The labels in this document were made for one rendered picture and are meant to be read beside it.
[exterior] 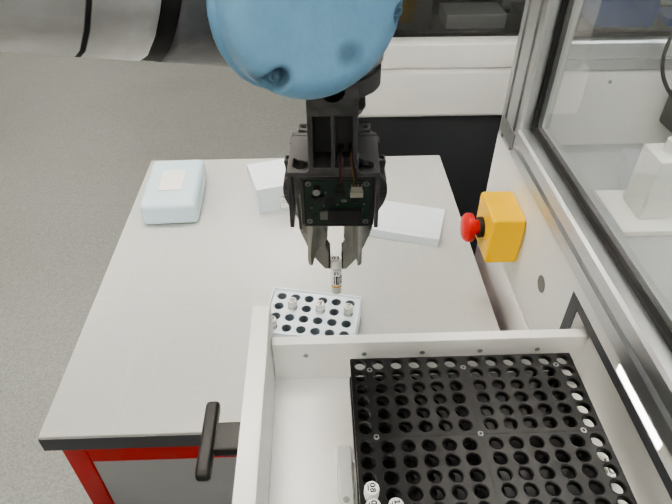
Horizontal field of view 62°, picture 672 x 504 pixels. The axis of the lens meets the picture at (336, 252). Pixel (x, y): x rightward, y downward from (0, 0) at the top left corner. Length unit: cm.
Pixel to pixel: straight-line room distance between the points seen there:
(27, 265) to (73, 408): 157
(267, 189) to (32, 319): 127
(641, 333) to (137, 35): 45
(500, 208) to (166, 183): 57
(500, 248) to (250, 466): 45
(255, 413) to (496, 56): 89
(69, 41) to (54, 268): 206
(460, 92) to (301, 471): 86
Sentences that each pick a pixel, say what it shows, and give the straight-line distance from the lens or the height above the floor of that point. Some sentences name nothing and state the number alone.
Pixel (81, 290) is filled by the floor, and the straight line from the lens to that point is 213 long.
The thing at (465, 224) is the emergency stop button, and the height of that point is 89.
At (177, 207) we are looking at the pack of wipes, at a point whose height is 80.
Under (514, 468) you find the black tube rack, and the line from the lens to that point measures 53.
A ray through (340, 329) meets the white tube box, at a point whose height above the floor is 80.
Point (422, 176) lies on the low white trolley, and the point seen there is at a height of 76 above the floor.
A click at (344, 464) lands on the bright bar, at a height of 85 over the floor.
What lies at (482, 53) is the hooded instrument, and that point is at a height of 94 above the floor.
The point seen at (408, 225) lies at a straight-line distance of 94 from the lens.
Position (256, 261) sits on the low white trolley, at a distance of 90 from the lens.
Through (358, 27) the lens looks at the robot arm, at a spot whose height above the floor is 128.
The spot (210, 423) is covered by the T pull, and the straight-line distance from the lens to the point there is 53.
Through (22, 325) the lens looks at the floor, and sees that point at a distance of 208.
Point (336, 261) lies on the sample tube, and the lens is 56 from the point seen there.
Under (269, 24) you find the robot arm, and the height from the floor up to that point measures 128.
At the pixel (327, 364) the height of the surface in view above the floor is 86.
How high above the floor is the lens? 135
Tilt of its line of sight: 40 degrees down
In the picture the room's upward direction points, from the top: straight up
